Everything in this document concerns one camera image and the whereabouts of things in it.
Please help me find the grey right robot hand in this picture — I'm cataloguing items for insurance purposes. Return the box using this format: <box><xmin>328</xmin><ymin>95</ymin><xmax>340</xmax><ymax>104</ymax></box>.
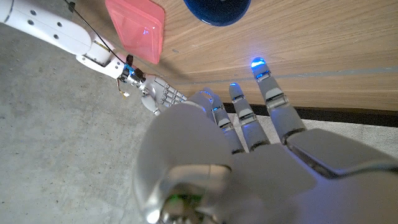
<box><xmin>136</xmin><ymin>73</ymin><xmax>189</xmax><ymax>116</ymax></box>

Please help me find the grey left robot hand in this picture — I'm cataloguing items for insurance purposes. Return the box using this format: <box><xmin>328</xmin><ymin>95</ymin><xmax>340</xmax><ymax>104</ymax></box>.
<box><xmin>132</xmin><ymin>57</ymin><xmax>398</xmax><ymax>224</ymax></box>

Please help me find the pink plastic box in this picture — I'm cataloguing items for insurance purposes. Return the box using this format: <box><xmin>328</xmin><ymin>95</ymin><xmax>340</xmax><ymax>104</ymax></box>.
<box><xmin>104</xmin><ymin>0</ymin><xmax>165</xmax><ymax>65</ymax></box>

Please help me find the dark blue mug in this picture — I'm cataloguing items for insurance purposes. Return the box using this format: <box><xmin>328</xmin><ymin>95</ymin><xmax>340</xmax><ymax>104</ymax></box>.
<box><xmin>182</xmin><ymin>0</ymin><xmax>252</xmax><ymax>27</ymax></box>

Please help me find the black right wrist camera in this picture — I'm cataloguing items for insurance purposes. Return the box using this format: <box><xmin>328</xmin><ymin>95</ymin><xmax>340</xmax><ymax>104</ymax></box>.
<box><xmin>123</xmin><ymin>54</ymin><xmax>146</xmax><ymax>82</ymax></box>

